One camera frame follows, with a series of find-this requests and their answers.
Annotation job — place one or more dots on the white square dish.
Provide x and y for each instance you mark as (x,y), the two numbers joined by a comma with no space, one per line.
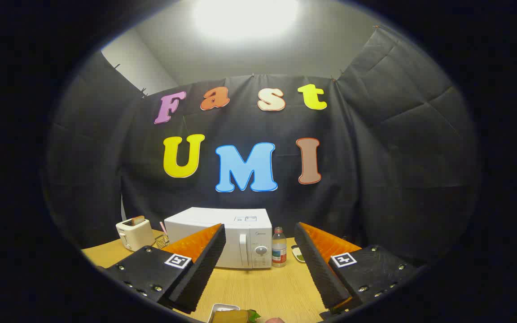
(218,307)

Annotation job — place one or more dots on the white divided tray of beans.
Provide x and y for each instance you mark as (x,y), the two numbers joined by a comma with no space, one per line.
(299,255)

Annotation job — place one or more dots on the clear plastic bottle red label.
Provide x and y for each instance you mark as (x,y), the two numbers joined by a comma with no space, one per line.
(279,251)

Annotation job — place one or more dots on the white microwave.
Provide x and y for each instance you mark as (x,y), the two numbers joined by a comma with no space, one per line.
(249,244)

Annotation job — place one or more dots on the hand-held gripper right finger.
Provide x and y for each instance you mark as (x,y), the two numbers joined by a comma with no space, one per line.
(319,264)

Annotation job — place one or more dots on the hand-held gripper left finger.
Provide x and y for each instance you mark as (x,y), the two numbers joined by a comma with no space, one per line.
(204,264)

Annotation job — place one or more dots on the white toaster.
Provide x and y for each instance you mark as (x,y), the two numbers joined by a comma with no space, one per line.
(135,235)

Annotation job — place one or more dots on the brown bread lettuce sandwich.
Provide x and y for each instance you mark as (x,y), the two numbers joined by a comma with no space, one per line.
(231,317)

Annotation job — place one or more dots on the toast slice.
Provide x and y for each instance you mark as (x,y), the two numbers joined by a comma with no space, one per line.
(138,220)

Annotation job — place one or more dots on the pink striped straw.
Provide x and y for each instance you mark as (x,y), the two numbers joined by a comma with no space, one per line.
(163,227)

